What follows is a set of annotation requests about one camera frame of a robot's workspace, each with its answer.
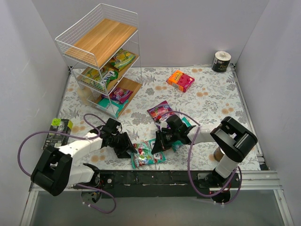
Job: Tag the white wire wooden shelf rack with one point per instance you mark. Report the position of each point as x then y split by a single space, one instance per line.
94 40

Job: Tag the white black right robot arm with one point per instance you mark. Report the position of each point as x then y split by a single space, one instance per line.
233 139

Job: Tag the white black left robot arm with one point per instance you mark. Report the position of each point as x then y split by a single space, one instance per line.
55 171

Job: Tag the teal mint candy bag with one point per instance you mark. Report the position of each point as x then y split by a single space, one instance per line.
111 107
176 145

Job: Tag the green yellow Fox's candy bag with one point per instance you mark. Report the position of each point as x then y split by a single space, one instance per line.
121 59
98 79

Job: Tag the purple Fox's berries candy bag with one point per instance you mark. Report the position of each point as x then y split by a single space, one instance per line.
121 95
160 114

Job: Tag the black green product box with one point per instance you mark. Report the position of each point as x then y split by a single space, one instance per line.
58 127

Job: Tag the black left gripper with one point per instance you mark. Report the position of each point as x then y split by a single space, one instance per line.
122 144

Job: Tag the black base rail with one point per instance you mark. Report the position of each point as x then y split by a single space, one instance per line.
156 183

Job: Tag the red orange candy box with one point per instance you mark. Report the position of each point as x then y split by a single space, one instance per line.
180 80

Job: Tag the metal tin can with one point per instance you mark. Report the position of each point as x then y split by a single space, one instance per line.
218 154

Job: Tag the cream liquid bottle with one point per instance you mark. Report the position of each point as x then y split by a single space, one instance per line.
84 94

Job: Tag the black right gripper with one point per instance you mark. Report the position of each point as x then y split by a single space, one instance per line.
161 140

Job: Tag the teal Fox's fruit candy bag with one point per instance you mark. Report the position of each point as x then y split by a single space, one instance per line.
144 156

